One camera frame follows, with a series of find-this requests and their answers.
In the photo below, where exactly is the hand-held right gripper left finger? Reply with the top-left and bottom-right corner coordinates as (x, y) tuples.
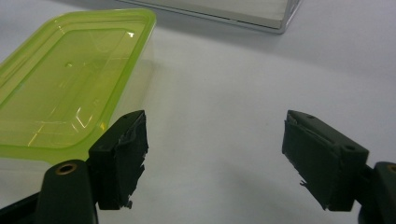
(35, 109), (149, 224)

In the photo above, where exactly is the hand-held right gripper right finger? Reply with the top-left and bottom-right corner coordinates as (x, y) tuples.
(281, 109), (396, 224)

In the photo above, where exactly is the clear plastic container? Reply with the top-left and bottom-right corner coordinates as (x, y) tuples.
(0, 41), (157, 209)

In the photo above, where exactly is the green lid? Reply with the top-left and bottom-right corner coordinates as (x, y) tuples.
(0, 7), (157, 165)

